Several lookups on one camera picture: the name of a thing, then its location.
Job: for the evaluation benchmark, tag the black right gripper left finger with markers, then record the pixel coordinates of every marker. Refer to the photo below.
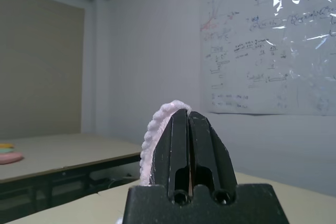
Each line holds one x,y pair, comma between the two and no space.
173,150

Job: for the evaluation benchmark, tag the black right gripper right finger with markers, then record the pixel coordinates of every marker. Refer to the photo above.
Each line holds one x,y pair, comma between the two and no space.
207,150

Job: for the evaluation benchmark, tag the pink terry towel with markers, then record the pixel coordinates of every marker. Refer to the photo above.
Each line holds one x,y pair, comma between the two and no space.
149,140

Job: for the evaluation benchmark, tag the long beige spare table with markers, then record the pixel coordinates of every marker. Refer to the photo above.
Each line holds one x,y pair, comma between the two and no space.
65,150

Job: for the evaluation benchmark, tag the glossy whiteboard sheet with writing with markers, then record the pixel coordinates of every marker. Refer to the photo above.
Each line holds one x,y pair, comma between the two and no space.
262,51

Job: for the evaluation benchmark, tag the pink folded cloth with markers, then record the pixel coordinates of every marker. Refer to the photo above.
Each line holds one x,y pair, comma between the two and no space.
10,158

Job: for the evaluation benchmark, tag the mint folded cloth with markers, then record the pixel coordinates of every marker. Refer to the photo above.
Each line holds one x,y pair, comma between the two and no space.
6,150

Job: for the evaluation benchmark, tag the orange folded cloth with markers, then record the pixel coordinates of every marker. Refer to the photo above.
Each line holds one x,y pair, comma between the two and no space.
5,145

